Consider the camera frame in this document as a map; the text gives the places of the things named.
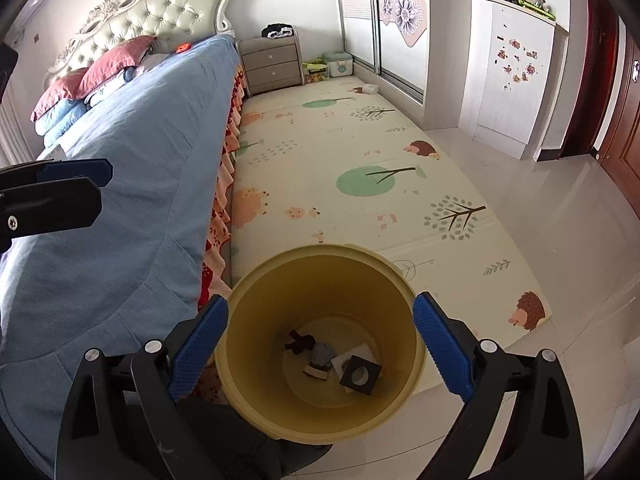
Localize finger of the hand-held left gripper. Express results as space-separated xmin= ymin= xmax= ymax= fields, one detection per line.
xmin=0 ymin=177 xmax=103 ymax=253
xmin=0 ymin=158 xmax=114 ymax=193

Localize printed play mat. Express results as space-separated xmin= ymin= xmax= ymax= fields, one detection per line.
xmin=220 ymin=76 xmax=553 ymax=401

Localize grey and white scrap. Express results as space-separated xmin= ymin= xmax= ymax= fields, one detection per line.
xmin=302 ymin=342 xmax=337 ymax=380

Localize grey nightstand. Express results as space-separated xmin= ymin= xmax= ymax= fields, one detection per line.
xmin=236 ymin=29 xmax=307 ymax=97

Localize orange red bed skirt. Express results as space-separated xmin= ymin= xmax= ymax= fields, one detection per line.
xmin=197 ymin=67 xmax=248 ymax=401

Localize patterned folded quilt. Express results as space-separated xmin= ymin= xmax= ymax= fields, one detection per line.
xmin=82 ymin=65 xmax=146 ymax=106

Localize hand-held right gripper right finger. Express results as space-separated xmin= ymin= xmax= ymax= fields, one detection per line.
xmin=412 ymin=291 xmax=586 ymax=480

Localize tufted green headboard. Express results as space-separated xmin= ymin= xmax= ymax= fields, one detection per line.
xmin=42 ymin=0 xmax=242 ymax=88

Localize dark brown scrap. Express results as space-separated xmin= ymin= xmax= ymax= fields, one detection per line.
xmin=285 ymin=329 xmax=317 ymax=357

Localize yellow plastic bin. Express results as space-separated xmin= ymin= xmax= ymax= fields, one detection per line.
xmin=214 ymin=244 xmax=427 ymax=445

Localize red wooden door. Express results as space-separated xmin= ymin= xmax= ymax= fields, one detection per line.
xmin=562 ymin=0 xmax=640 ymax=211

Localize blue bed sheet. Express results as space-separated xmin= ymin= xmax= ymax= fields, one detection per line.
xmin=0 ymin=35 xmax=242 ymax=480

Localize white cabinet with stickers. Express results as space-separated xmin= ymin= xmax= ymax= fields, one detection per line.
xmin=459 ymin=0 xmax=571 ymax=161

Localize white paper card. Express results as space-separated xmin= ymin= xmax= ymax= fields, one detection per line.
xmin=330 ymin=342 xmax=373 ymax=373

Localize beige curtain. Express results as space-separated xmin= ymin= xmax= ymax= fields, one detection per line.
xmin=0 ymin=77 xmax=31 ymax=166

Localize pink pillow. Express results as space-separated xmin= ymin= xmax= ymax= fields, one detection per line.
xmin=79 ymin=36 xmax=158 ymax=88
xmin=31 ymin=67 xmax=91 ymax=123

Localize blue folded pillows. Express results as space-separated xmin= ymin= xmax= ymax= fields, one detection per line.
xmin=35 ymin=100 xmax=86 ymax=133

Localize sliding door wardrobe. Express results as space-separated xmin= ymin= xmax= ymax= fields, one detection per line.
xmin=332 ymin=0 xmax=431 ymax=133

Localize black square box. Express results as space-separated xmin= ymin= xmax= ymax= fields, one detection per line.
xmin=340 ymin=355 xmax=383 ymax=396

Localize green storage box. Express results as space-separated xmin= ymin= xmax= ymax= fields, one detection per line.
xmin=322 ymin=51 xmax=355 ymax=79

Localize blue folded quilt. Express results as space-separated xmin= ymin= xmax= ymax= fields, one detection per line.
xmin=42 ymin=120 xmax=96 ymax=148

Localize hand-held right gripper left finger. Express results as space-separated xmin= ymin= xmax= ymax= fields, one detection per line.
xmin=55 ymin=294 xmax=281 ymax=480

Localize yellow green toys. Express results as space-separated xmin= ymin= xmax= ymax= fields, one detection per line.
xmin=302 ymin=57 xmax=330 ymax=83

